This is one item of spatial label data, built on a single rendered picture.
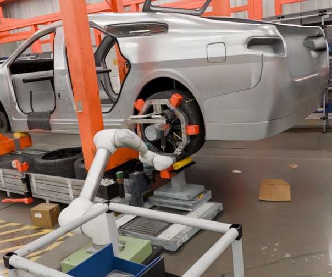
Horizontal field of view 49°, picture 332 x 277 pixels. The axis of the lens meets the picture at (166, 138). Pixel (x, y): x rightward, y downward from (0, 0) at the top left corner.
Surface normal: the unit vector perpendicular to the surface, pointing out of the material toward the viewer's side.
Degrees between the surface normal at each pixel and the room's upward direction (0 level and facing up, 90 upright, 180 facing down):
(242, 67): 90
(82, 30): 90
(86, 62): 90
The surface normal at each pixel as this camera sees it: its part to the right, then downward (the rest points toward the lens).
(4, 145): 0.81, 0.04
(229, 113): -0.57, 0.23
